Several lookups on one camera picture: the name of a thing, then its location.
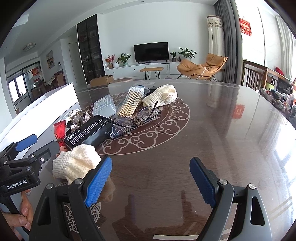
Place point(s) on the round ceiling light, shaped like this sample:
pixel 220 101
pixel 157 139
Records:
pixel 29 47

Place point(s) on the flat screen television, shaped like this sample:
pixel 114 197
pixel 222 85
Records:
pixel 151 52

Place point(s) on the clear rhinestone hair clip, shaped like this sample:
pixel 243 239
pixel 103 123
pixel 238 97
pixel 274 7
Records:
pixel 76 117

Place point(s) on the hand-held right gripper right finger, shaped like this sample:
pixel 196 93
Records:
pixel 203 183

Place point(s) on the dark glass display cabinet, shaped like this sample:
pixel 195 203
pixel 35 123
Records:
pixel 91 51

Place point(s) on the grey curtain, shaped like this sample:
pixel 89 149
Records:
pixel 229 46

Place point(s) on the orange lounge chair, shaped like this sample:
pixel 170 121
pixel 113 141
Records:
pixel 192 68

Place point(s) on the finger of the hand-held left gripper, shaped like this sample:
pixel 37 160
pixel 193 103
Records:
pixel 25 141
pixel 44 155

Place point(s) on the green potted plant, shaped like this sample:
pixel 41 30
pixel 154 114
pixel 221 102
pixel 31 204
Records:
pixel 123 59

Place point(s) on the orange bench with metal legs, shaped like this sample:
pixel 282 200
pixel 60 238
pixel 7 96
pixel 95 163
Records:
pixel 151 69

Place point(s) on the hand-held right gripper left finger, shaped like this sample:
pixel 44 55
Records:
pixel 98 183

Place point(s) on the clear plastic box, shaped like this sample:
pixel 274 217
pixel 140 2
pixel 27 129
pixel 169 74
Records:
pixel 104 106

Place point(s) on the pack of cotton swabs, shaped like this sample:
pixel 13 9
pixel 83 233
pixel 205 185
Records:
pixel 131 102

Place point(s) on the wooden chair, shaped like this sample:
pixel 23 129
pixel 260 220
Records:
pixel 253 74

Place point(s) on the clear glasses with black temples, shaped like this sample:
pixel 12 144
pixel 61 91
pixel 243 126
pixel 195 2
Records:
pixel 124 126

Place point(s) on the wooden armchair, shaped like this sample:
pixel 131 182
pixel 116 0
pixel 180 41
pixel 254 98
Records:
pixel 277 76

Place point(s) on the person's left hand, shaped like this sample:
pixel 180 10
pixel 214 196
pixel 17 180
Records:
pixel 24 210

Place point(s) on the white television cabinet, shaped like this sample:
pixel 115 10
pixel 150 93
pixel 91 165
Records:
pixel 129 69

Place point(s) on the small potted plant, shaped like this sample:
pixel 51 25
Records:
pixel 173 56

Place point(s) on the framed wall painting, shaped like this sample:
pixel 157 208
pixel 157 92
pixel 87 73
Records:
pixel 50 59

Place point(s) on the cream knitted glove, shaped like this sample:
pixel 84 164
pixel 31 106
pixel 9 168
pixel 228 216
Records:
pixel 161 95
pixel 74 164

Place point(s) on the red snack packet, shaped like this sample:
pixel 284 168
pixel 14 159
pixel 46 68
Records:
pixel 59 131

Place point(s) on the large leafy potted plant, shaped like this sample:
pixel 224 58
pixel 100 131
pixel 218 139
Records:
pixel 186 53

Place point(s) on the black cardboard box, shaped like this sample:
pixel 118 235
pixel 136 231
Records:
pixel 90 132

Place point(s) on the standing air conditioner with cover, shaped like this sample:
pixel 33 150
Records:
pixel 215 37

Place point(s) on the red wall hanging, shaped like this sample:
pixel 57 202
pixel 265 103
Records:
pixel 245 27

